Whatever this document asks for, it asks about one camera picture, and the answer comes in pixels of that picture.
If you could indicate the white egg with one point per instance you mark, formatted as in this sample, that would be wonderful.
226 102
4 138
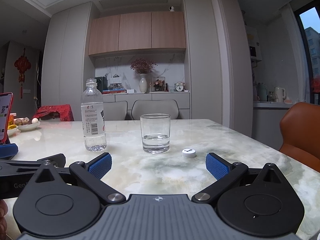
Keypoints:
36 120

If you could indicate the white plate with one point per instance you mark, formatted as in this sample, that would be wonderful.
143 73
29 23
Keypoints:
30 127

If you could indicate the grey dining chair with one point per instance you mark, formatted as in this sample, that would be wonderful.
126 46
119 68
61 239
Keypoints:
116 110
155 108

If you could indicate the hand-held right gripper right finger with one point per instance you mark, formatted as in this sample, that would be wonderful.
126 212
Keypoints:
216 166

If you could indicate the wooden wall cabinet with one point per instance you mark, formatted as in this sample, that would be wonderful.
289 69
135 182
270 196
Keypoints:
136 32

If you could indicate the glass jar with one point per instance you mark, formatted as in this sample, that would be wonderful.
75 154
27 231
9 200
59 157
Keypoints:
271 96

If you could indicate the red smartphone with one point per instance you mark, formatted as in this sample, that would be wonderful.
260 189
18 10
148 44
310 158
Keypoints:
5 115

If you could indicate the orange leather chair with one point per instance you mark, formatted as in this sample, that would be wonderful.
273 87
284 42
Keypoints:
300 130

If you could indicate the window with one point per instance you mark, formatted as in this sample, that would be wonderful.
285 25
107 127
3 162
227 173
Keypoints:
311 55

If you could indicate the small white box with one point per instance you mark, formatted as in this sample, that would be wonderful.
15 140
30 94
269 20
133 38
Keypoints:
130 91

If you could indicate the green thermos jug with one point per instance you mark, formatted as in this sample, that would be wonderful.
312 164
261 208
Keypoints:
262 92

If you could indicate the plate with yellow food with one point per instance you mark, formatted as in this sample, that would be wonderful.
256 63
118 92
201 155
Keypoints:
11 127

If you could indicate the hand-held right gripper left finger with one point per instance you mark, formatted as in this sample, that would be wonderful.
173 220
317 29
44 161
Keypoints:
101 166

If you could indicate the black speaker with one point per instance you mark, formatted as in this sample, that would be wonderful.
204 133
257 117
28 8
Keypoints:
101 83

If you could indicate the dried pink flowers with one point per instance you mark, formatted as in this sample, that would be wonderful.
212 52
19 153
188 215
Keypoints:
143 65

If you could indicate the small alarm clock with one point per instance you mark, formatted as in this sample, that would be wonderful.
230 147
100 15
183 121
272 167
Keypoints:
179 87

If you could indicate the white water heater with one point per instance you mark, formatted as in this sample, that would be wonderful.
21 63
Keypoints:
253 42

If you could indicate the white ceramic vase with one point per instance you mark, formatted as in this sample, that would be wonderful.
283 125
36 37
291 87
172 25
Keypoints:
143 83

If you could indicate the glass flower display case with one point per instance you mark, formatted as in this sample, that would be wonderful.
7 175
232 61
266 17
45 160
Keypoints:
158 83

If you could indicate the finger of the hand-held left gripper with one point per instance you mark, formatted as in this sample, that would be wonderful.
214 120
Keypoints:
30 163
8 151

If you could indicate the red patterned cloth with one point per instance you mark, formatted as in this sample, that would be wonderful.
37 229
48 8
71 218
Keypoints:
53 111

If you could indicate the stack of books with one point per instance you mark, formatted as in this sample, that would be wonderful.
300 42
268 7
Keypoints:
113 90

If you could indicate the clear plastic water bottle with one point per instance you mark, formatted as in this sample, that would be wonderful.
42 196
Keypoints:
92 120

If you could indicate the white wall socket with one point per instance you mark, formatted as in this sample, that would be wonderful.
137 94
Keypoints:
115 80

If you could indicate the white bottle cap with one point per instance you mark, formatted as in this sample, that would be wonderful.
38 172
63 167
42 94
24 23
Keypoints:
188 153

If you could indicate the white security camera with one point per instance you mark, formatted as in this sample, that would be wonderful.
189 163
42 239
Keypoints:
171 8

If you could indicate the clear drinking glass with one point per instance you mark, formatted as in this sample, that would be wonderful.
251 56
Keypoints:
155 145

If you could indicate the red knot wall ornament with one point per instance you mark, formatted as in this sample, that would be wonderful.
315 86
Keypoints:
22 66

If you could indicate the person's left hand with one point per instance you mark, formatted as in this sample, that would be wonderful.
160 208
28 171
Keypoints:
2 212

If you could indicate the white electric kettle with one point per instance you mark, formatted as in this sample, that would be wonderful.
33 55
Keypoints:
280 94

